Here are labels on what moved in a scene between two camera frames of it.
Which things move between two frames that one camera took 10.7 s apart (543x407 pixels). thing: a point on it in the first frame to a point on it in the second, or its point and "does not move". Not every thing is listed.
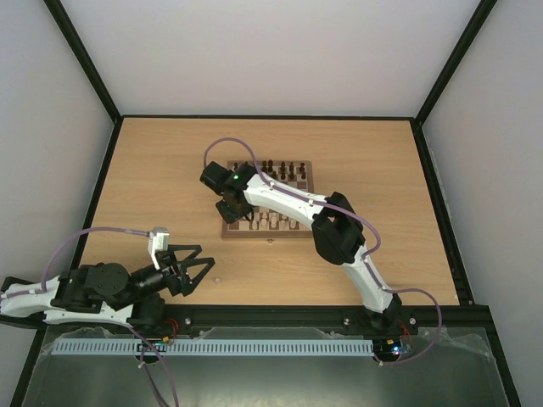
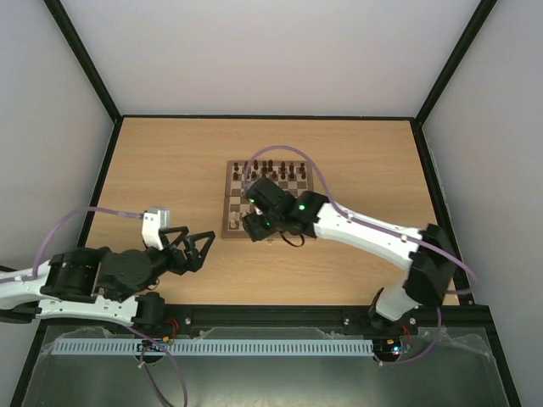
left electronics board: x=159 y=343 does not move
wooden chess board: x=268 y=223 does not move
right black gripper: x=232 y=210 to x=253 y=223
